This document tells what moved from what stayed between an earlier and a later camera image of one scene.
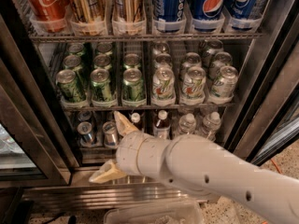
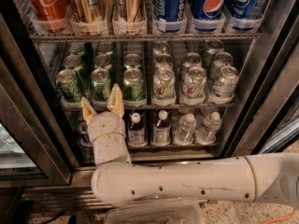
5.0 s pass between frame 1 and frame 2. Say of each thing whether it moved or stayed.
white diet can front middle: stayed
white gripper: moved
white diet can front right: stayed
